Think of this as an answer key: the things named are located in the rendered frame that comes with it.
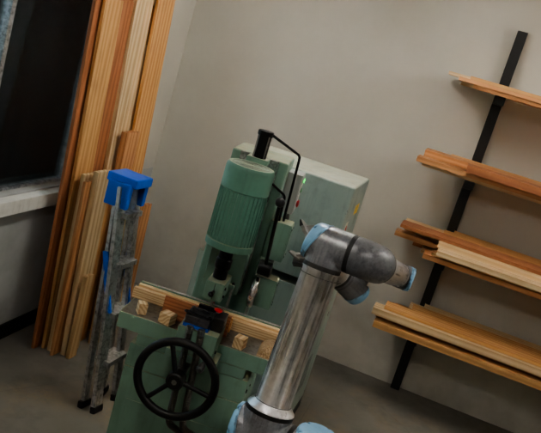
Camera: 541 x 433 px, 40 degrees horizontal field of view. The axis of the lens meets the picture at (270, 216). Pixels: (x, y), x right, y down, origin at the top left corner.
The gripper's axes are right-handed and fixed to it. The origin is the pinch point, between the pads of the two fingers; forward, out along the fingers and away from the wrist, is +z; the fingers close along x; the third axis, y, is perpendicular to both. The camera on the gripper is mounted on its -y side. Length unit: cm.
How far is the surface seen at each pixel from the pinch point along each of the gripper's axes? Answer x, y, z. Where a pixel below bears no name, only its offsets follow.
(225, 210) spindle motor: 0.1, -14.9, 19.8
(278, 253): -10.3, -22.5, -13.5
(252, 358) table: 34.1, -22.8, -18.7
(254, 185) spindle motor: -6.7, -2.8, 20.4
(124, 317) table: 35, -54, 17
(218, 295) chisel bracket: 16.8, -31.7, -1.7
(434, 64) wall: -231, -33, -82
